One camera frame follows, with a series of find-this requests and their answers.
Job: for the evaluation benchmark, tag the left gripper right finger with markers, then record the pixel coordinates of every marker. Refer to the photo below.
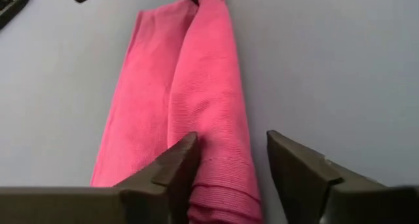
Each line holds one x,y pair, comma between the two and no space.
311,191

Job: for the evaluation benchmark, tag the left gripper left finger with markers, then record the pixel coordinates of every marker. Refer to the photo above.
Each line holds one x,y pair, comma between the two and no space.
147,197

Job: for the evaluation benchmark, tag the pink towel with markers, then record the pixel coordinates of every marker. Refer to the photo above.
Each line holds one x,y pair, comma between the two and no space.
203,86

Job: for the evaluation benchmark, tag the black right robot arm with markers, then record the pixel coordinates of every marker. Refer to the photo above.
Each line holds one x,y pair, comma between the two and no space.
13,4

